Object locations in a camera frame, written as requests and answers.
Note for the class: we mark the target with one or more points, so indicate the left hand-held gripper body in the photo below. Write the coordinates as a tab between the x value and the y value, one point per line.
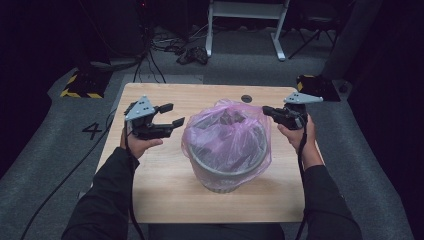
141	110

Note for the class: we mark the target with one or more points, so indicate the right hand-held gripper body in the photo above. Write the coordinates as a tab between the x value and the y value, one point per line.
295	115

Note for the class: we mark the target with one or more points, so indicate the pink plastic bag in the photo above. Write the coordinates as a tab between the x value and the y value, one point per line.
230	140

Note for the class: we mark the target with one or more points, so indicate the green plastic trash bin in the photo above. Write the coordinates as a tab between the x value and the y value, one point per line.
226	173

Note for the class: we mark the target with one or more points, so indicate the person's right hand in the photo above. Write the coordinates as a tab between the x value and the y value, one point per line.
305	143

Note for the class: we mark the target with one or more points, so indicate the person's left hand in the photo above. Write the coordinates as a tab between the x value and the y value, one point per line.
138	146

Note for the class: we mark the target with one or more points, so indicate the grey round table grommet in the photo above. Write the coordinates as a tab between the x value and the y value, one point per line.
246	98

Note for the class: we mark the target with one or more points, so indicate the black yellow striped floor base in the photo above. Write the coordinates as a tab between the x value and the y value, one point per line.
321	85
85	85

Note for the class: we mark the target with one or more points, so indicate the black folding chair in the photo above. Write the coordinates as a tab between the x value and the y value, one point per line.
316	20

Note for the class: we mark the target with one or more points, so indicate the grey curtain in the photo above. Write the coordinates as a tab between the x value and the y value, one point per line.
353	36

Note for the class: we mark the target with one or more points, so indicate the grey metal table bracket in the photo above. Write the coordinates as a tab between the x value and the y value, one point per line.
82	194

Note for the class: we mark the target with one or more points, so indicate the white metal stand frame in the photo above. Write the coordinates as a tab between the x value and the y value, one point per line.
245	10

